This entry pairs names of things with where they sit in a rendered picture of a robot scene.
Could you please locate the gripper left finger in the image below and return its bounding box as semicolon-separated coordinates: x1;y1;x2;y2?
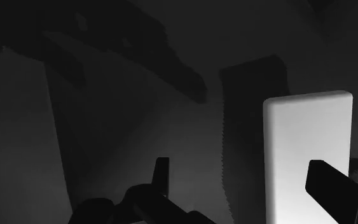
67;157;217;224

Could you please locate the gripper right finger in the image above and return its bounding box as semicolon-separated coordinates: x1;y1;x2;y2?
305;159;358;224

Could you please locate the white rectangular slab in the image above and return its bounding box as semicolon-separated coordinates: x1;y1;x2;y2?
262;90;354;224

